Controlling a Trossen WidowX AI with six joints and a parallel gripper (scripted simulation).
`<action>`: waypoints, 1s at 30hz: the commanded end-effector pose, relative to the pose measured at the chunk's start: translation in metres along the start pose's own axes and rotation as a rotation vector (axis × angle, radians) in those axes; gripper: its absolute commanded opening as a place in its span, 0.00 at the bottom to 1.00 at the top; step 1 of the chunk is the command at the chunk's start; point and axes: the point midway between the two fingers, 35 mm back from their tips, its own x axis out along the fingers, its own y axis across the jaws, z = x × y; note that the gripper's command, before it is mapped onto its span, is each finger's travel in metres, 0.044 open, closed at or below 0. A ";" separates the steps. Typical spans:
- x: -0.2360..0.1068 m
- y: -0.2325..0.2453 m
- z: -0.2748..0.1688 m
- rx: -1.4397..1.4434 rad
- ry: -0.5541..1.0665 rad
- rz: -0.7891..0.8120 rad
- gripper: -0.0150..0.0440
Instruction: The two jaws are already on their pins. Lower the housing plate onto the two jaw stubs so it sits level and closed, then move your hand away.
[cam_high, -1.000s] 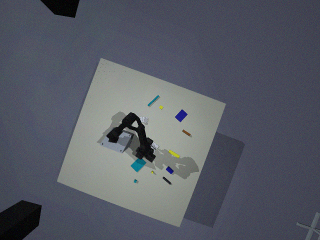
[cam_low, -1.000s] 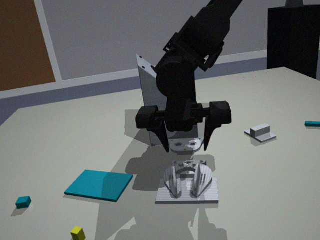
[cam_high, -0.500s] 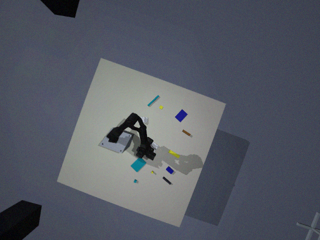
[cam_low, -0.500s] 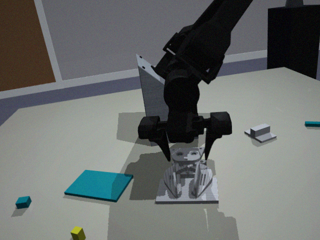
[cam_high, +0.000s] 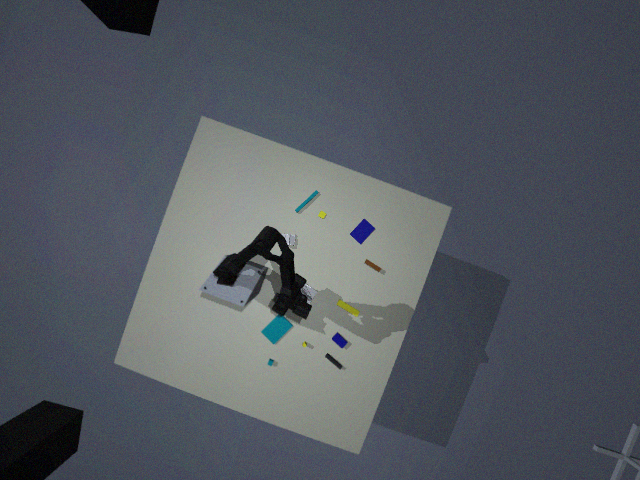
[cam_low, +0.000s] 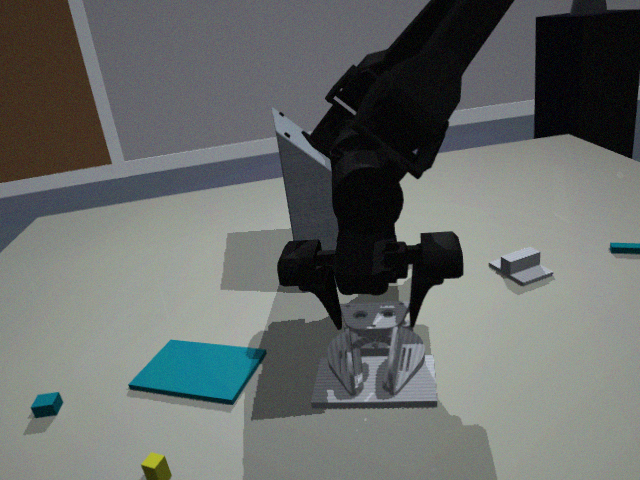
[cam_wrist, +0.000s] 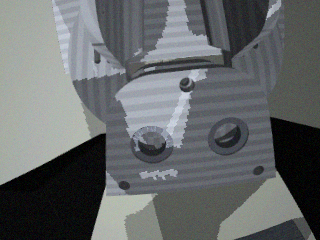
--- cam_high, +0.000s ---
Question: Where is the brown flat bar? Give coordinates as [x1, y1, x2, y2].
[364, 259, 382, 272]

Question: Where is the teal flat square plate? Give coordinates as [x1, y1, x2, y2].
[261, 315, 293, 344]

